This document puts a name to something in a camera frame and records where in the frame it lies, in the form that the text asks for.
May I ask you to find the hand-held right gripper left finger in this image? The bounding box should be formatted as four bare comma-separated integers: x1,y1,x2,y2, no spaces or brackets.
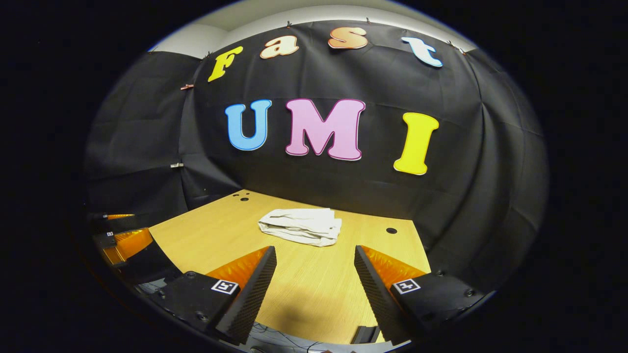
147,245,278,346

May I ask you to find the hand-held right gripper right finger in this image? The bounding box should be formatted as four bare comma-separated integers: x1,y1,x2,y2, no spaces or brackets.
353,245,486,346

